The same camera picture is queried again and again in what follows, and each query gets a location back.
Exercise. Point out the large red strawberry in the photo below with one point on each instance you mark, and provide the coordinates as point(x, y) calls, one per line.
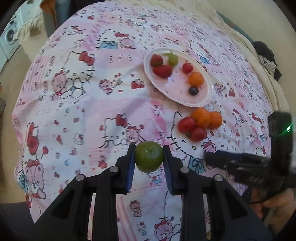
point(163, 71)

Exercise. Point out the orange tangerine bottom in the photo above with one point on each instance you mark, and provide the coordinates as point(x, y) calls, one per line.
point(195, 79)

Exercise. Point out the black garment right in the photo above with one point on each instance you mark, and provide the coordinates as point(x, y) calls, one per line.
point(262, 49)

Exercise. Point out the strawberry pattern plate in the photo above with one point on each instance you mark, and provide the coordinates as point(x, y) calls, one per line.
point(176, 87)

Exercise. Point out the orange tangerine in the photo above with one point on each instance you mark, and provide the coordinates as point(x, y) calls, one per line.
point(202, 117)
point(195, 79)
point(216, 120)

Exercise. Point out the white washing machine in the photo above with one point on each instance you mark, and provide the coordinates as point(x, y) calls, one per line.
point(8, 43)

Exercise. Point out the dark grape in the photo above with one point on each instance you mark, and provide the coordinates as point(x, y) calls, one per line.
point(193, 91)

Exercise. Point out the red cherry tomato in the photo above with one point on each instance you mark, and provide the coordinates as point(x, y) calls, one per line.
point(186, 125)
point(198, 134)
point(187, 68)

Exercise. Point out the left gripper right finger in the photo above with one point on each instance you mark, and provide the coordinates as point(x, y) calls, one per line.
point(211, 208)

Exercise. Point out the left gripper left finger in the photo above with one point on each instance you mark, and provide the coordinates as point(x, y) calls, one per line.
point(86, 208)

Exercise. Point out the Hello Kitty bedsheet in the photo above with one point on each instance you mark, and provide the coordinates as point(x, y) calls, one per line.
point(86, 99)

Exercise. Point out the beige towel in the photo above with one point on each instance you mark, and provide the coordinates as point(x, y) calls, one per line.
point(32, 28)

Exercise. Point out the right hand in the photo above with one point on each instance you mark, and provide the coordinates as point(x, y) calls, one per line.
point(284, 205)

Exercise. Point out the striped shirt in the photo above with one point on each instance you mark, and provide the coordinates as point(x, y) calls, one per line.
point(270, 66)

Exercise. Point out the blue bed frame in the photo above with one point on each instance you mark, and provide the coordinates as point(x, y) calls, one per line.
point(56, 12)

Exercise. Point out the green fruit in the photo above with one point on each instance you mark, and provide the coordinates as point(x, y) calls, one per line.
point(148, 156)
point(172, 59)

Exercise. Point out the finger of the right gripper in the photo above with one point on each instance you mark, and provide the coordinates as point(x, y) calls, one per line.
point(228, 154)
point(251, 170)

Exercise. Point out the small red strawberry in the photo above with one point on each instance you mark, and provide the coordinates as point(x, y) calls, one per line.
point(156, 60)

